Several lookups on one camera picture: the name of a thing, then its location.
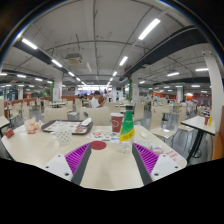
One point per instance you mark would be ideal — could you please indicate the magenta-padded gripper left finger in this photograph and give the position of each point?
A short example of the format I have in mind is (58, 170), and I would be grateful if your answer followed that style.
(78, 158)

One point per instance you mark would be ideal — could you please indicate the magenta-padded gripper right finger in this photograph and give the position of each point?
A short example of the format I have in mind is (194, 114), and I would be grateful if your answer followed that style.
(146, 158)

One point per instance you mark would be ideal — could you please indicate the green-labelled clear drink bottle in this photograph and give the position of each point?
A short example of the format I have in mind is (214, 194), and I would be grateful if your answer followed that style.
(127, 128)

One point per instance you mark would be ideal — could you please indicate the white crumpled tissue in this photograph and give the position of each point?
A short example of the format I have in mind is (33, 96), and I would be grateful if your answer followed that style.
(144, 134)

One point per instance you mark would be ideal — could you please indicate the flat round red coaster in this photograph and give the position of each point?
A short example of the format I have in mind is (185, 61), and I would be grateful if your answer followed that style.
(98, 145)

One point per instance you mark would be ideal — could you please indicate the red-printed table sticker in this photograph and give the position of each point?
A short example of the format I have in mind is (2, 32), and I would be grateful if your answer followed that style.
(173, 156)

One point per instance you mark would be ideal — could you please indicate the white black-dotted mug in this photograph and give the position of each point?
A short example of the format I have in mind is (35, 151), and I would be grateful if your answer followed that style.
(63, 136)

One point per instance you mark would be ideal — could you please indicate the dark food tray with liner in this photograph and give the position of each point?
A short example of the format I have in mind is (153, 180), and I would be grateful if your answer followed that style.
(63, 126)

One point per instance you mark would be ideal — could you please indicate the white paper napkin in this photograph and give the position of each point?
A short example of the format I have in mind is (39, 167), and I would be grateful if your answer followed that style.
(86, 122)

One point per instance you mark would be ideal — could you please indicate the red paper cup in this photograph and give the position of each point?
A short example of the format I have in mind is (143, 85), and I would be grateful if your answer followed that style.
(116, 122)

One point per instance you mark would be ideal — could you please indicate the beige canteen chairs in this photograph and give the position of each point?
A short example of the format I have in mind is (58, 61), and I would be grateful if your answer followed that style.
(100, 116)

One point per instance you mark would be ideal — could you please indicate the crumpled orange-white food wrapper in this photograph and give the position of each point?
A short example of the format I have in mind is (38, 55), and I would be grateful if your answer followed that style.
(32, 126)

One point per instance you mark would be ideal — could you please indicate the person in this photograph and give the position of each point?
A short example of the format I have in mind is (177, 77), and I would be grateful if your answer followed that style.
(95, 101)

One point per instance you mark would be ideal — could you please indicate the neighbouring white dining table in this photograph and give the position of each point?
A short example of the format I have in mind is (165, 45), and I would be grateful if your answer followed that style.
(198, 124)

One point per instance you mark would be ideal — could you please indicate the small red box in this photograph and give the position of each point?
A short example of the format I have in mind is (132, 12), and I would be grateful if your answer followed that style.
(9, 133)

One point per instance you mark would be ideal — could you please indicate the white table with dark edge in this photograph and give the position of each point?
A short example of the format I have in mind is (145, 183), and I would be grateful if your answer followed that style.
(3, 121)

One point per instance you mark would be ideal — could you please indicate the ceiling air conditioner unit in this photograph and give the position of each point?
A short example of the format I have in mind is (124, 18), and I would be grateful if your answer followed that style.
(73, 59)

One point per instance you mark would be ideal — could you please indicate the ceiling strip lights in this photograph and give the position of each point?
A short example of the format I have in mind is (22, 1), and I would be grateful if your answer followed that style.
(149, 29)

